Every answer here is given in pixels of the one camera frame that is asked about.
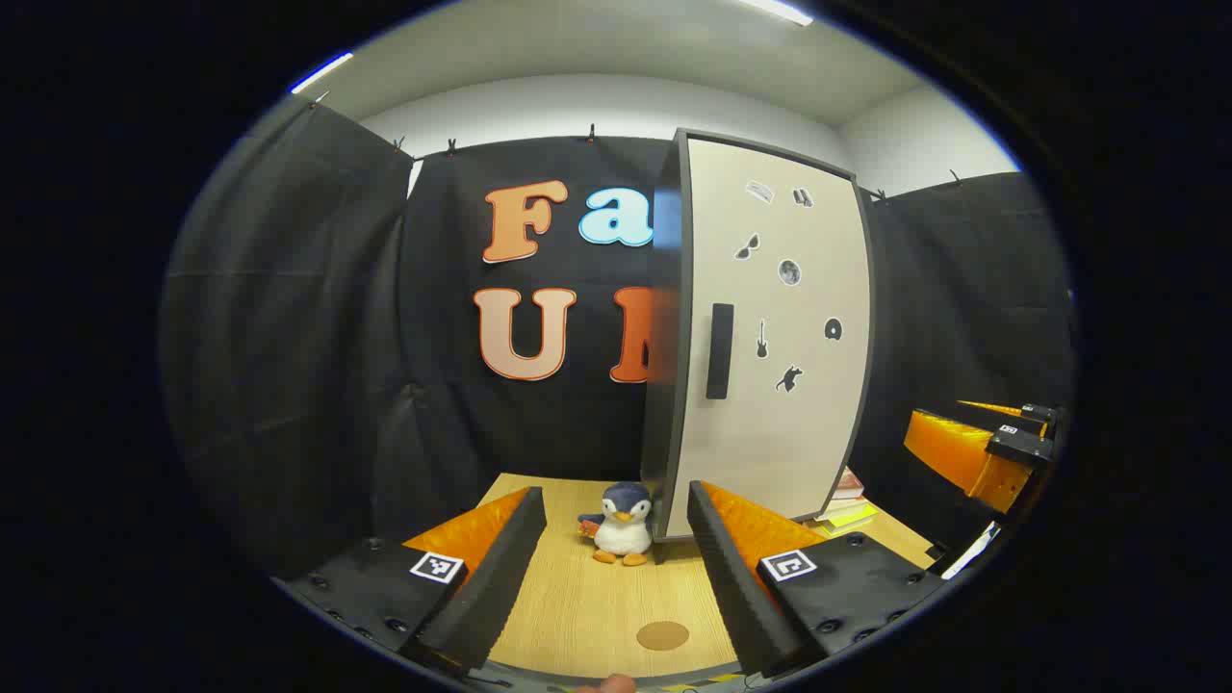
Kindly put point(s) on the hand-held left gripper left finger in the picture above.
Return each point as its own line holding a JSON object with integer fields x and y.
{"x": 500, "y": 577}

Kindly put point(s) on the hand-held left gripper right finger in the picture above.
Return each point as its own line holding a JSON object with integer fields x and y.
{"x": 727, "y": 577}

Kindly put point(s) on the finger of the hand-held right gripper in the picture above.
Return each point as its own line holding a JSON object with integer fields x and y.
{"x": 1039, "y": 419}
{"x": 962, "y": 457}

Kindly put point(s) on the round brown coaster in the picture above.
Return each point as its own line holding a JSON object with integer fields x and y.
{"x": 662, "y": 635}

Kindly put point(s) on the beige cabinet door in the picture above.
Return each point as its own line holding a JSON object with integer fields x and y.
{"x": 789, "y": 443}

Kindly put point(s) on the yellow black hazard tape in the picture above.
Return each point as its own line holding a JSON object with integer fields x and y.
{"x": 703, "y": 681}

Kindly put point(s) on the penguin plush toy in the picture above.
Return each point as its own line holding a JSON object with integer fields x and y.
{"x": 626, "y": 529}

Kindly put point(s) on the red cover book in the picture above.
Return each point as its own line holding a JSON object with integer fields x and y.
{"x": 847, "y": 486}

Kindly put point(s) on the yellow book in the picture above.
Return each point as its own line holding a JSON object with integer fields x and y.
{"x": 847, "y": 518}

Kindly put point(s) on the black backdrop cloth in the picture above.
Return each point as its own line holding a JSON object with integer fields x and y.
{"x": 289, "y": 337}

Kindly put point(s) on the ceiling light strip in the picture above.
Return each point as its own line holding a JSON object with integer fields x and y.
{"x": 775, "y": 10}
{"x": 322, "y": 72}

